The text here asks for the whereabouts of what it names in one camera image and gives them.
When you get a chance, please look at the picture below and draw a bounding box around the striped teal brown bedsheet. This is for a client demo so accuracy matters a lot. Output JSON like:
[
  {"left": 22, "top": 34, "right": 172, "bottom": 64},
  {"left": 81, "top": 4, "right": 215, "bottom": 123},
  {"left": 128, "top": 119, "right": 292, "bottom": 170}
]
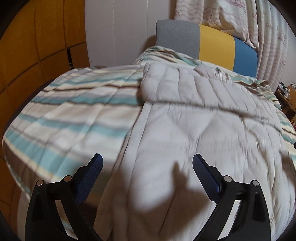
[{"left": 3, "top": 46, "right": 295, "bottom": 235}]

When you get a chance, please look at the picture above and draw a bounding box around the light grey quilted down jacket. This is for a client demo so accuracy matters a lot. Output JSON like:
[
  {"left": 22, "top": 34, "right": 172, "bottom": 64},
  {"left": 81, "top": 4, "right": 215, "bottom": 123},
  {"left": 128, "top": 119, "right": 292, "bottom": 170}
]
[{"left": 94, "top": 63, "right": 295, "bottom": 240}]

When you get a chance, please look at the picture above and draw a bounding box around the grey yellow blue headboard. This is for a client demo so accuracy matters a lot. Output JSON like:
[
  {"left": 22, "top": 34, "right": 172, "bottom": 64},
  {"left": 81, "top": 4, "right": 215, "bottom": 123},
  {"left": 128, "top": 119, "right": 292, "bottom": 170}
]
[{"left": 156, "top": 20, "right": 258, "bottom": 77}]

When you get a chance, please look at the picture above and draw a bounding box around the pink patterned white curtain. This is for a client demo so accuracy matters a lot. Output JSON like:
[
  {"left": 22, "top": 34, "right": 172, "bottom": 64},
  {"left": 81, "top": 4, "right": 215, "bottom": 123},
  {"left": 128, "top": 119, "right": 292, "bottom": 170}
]
[{"left": 174, "top": 0, "right": 289, "bottom": 91}]

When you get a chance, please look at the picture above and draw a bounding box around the orange wooden wardrobe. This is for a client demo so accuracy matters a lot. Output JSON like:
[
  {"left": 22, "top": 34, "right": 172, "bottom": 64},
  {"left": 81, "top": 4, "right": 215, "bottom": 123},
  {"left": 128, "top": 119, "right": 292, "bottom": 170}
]
[{"left": 0, "top": 0, "right": 91, "bottom": 232}]

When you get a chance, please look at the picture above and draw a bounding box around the wooden desk with clutter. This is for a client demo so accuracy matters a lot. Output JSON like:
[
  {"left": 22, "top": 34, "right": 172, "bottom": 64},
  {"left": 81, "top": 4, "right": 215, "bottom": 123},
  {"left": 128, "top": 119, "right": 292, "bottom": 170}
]
[{"left": 275, "top": 82, "right": 296, "bottom": 128}]

